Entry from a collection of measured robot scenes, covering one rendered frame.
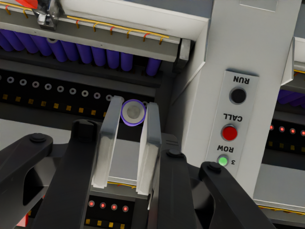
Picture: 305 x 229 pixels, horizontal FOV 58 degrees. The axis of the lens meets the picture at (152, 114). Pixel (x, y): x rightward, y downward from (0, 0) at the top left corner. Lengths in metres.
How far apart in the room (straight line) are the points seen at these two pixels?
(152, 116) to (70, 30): 0.22
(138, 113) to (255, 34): 0.19
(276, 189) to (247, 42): 0.18
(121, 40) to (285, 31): 0.19
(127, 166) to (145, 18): 0.17
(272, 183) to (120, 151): 0.19
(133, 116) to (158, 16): 0.16
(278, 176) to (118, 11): 0.27
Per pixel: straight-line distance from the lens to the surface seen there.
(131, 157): 0.33
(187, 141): 0.32
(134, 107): 0.19
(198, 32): 0.34
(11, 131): 0.35
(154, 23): 0.34
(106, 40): 0.36
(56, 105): 0.48
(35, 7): 0.30
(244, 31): 0.33
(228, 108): 0.32
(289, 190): 0.39
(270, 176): 0.38
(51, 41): 0.41
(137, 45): 0.35
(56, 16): 0.35
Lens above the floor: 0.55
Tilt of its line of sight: 8 degrees up
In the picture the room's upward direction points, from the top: 169 degrees counter-clockwise
